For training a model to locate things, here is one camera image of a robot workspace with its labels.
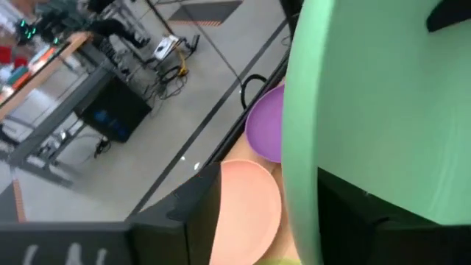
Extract purple plastic plate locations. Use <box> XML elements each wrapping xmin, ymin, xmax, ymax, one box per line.
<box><xmin>244</xmin><ymin>84</ymin><xmax>284</xmax><ymax>164</ymax></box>

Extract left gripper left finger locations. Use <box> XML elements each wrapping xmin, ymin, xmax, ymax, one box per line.
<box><xmin>0</xmin><ymin>161</ymin><xmax>222</xmax><ymax>265</ymax></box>

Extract black hazard-striped mat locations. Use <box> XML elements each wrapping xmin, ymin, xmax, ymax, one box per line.
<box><xmin>168</xmin><ymin>0</ymin><xmax>244</xmax><ymax>27</ymax></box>
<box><xmin>0</xmin><ymin>179</ymin><xmax>29</xmax><ymax>224</ymax></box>

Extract yellow cable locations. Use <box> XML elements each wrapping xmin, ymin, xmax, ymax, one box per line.
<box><xmin>176</xmin><ymin>49</ymin><xmax>189</xmax><ymax>77</ymax></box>

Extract light green large plate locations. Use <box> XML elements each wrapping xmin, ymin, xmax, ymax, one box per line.
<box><xmin>281</xmin><ymin>0</ymin><xmax>471</xmax><ymax>265</ymax></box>

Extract wooden workbench grey legs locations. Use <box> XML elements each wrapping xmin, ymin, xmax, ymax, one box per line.
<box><xmin>0</xmin><ymin>31</ymin><xmax>115</xmax><ymax>185</ymax></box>

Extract coiled black cable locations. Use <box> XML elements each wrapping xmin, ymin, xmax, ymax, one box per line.
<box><xmin>239</xmin><ymin>73</ymin><xmax>269</xmax><ymax>110</ymax></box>

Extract black computer blue light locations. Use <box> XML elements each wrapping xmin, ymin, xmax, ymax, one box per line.
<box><xmin>75</xmin><ymin>75</ymin><xmax>153</xmax><ymax>144</ymax></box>

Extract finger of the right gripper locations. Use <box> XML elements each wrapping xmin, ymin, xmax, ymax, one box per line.
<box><xmin>426</xmin><ymin>0</ymin><xmax>471</xmax><ymax>33</ymax></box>

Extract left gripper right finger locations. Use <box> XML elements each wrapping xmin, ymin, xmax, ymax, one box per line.
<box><xmin>318</xmin><ymin>167</ymin><xmax>471</xmax><ymax>265</ymax></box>

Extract clear green small plate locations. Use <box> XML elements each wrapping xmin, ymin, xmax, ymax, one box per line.
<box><xmin>253</xmin><ymin>257</ymin><xmax>302</xmax><ymax>265</ymax></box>

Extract pink plastic plate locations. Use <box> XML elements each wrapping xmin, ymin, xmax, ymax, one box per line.
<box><xmin>208</xmin><ymin>158</ymin><xmax>283</xmax><ymax>265</ymax></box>

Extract white power box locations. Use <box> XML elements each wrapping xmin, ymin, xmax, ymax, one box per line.
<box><xmin>152</xmin><ymin>34</ymin><xmax>180</xmax><ymax>61</ymax></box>

